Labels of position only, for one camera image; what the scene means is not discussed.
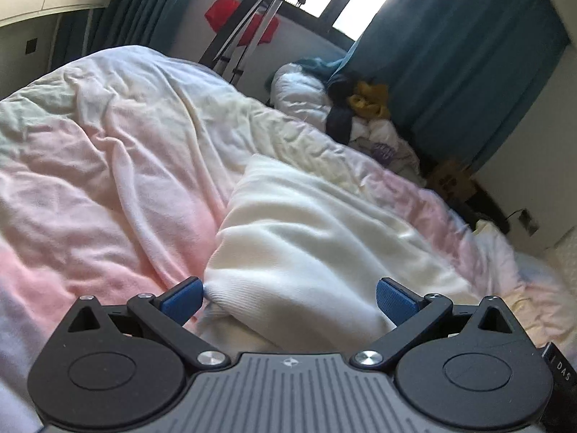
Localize cream textured pillow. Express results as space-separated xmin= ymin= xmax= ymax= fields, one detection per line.
xmin=543 ymin=230 xmax=577 ymax=292

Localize brown cardboard box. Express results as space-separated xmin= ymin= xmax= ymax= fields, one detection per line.
xmin=426 ymin=158 xmax=479 ymax=205

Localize white shirt with purple print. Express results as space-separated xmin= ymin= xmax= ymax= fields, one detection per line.
xmin=352 ymin=119 xmax=425 ymax=187

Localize red cloth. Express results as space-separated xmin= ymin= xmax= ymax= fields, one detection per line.
xmin=204 ymin=0 xmax=280 ymax=47

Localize large teal curtain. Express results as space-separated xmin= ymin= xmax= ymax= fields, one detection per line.
xmin=300 ymin=0 xmax=569 ymax=173

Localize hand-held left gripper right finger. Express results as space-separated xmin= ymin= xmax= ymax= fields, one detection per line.
xmin=352 ymin=276 xmax=519 ymax=371

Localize pile of clothes and duvet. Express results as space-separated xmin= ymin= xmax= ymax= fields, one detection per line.
xmin=270 ymin=61 xmax=402 ymax=145

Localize dark navy cloth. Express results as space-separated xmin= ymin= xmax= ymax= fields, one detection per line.
xmin=326 ymin=76 xmax=362 ymax=146

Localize black bag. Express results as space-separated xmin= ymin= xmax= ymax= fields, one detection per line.
xmin=460 ymin=180 xmax=511 ymax=232

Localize wall socket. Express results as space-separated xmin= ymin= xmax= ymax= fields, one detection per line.
xmin=505 ymin=207 xmax=540 ymax=236

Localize narrow teal curtain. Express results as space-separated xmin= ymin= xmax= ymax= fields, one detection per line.
xmin=54 ymin=0 xmax=212 ymax=65

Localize white pants with black band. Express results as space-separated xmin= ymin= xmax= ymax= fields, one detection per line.
xmin=198 ymin=153 xmax=484 ymax=349

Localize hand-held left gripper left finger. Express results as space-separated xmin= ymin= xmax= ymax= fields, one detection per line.
xmin=65 ymin=276 xmax=230 ymax=371

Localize yellow cloth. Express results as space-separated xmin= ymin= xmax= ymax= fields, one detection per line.
xmin=346 ymin=80 xmax=391 ymax=119

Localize white desk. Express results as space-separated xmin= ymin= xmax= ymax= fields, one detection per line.
xmin=0 ymin=0 xmax=119 ymax=101

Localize pastel pink white blanket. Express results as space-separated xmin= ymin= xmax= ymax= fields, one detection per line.
xmin=0 ymin=45 xmax=577 ymax=433

